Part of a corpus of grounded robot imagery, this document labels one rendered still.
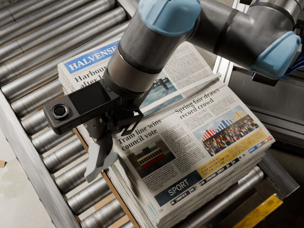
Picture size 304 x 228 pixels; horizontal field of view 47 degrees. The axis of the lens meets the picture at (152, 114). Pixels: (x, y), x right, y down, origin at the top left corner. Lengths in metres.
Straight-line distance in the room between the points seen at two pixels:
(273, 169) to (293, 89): 0.91
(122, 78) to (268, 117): 1.24
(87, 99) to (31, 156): 0.45
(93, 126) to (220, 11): 0.27
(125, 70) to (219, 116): 0.28
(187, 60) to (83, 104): 0.32
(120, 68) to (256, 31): 0.20
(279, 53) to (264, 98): 1.22
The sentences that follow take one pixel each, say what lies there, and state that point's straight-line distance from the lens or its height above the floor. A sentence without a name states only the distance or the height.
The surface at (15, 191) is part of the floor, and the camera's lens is 1.82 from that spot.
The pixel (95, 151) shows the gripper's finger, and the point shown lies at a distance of 0.59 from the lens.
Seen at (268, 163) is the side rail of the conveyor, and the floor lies 0.80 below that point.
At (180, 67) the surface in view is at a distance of 0.76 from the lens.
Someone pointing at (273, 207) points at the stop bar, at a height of 0.82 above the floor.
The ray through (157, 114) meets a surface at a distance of 0.68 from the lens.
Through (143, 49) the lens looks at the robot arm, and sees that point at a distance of 0.47.
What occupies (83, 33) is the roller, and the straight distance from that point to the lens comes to 1.13.
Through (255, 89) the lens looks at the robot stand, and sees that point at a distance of 1.75.
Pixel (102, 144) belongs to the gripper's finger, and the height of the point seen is 1.13.
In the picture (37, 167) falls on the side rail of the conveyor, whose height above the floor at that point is 0.80.
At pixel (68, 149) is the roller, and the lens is 0.94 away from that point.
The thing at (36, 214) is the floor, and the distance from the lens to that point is 1.76.
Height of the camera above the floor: 1.66
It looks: 64 degrees down
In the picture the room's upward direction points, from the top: 2 degrees clockwise
